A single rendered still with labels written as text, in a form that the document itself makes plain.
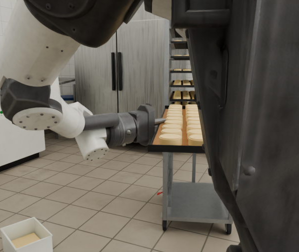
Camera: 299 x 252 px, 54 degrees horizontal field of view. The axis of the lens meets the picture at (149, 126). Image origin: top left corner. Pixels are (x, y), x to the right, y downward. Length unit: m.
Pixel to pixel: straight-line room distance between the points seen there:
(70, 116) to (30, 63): 0.23
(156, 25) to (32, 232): 2.65
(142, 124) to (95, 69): 3.36
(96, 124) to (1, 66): 0.31
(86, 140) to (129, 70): 3.20
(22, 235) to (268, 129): 2.15
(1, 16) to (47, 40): 4.52
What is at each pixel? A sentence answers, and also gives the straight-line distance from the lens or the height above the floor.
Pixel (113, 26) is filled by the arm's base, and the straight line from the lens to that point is 0.29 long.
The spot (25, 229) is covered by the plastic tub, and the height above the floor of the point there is 0.10.
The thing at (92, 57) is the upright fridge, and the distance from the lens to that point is 4.17.
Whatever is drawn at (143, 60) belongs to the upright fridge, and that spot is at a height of 1.25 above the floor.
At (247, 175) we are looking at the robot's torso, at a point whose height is 1.11.
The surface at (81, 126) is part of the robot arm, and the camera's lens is 0.66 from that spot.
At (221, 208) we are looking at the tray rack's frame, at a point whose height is 0.15.
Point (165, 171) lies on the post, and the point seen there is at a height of 0.48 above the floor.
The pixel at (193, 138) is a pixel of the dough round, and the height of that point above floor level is 1.02.
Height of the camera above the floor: 1.17
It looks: 12 degrees down
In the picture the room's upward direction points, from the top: straight up
